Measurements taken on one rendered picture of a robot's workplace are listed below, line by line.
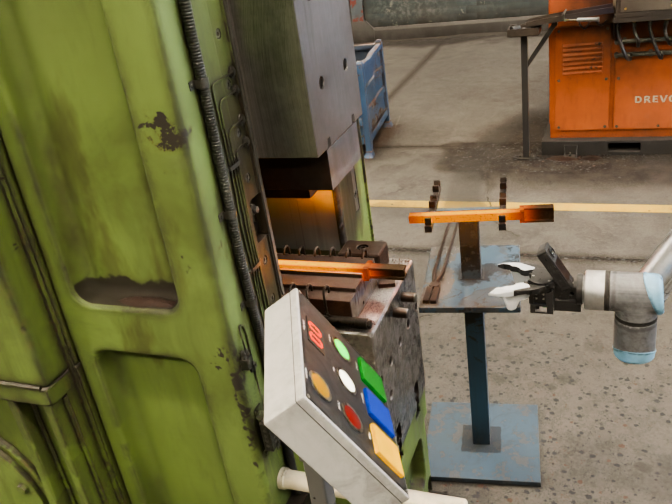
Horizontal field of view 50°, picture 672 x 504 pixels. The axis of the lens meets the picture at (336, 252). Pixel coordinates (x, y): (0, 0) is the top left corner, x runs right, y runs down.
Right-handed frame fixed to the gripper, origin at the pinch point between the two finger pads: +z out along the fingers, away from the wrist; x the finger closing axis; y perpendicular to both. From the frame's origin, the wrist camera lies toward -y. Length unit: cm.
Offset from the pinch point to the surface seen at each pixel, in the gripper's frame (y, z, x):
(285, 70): -56, 36, -17
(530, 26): 11, 32, 333
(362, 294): 4.8, 32.3, -3.9
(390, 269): -1.4, 25.0, -1.4
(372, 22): 77, 278, 753
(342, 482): -2, 12, -72
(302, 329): -20, 23, -55
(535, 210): 1.9, -4.8, 41.3
